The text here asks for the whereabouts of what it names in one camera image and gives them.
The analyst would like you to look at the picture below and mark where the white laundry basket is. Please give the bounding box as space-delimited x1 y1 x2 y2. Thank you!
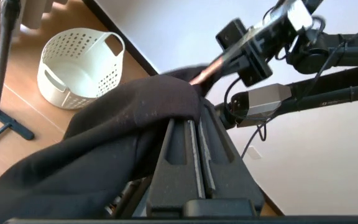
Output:
37 27 126 110

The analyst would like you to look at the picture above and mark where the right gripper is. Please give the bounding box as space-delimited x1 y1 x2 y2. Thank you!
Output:
215 17 298 87

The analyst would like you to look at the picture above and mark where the black clothes rack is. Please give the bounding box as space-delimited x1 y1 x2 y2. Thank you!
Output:
0 0 35 152

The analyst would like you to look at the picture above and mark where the pink clothes hanger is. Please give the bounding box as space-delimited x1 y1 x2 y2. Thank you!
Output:
190 55 226 86

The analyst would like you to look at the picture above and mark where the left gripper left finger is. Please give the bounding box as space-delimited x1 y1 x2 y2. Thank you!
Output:
146 119 205 218

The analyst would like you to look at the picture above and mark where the black garment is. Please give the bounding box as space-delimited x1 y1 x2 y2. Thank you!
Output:
0 65 217 219

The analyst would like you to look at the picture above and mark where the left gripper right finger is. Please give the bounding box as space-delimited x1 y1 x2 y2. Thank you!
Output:
199 100 265 216

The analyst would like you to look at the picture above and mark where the brown curtain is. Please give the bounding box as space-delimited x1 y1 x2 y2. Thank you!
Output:
0 0 68 41

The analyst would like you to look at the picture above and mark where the white wall socket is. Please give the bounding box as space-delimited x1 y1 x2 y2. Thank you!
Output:
246 145 263 160

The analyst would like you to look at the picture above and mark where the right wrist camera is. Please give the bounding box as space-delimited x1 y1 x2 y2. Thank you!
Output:
261 0 314 35

